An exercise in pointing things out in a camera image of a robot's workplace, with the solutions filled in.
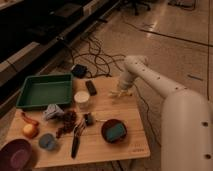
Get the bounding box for black remote control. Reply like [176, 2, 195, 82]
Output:
[85, 80, 97, 96]

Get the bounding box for dark bowl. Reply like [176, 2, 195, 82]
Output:
[101, 119, 127, 144]

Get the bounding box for yellow banana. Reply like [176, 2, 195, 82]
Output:
[109, 90, 132, 98]

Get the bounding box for green plastic tray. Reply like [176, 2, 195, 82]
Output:
[16, 74, 73, 110]

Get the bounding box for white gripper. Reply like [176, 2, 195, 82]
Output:
[109, 70, 136, 98]

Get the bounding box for black handled knife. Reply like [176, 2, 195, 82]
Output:
[71, 120, 84, 158]

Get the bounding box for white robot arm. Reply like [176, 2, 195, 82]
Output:
[113, 55, 213, 171]

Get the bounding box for dark grape bunch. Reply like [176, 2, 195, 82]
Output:
[56, 111, 77, 139]

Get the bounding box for black floor cables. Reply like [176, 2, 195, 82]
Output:
[61, 33, 128, 79]

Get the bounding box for teal sponge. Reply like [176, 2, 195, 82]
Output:
[106, 125, 126, 141]

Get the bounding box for dark shelf unit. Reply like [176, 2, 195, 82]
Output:
[0, 0, 119, 113]

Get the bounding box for grey crumpled cloth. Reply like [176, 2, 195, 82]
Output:
[43, 104, 64, 121]

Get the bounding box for wooden table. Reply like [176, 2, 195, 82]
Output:
[4, 77, 152, 169]

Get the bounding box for white round container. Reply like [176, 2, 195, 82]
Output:
[74, 91, 90, 109]

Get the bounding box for red chili pepper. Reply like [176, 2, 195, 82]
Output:
[21, 112, 39, 126]

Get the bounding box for purple bowl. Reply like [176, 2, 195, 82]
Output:
[0, 139, 32, 171]

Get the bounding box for black power adapter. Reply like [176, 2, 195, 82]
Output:
[71, 64, 87, 78]

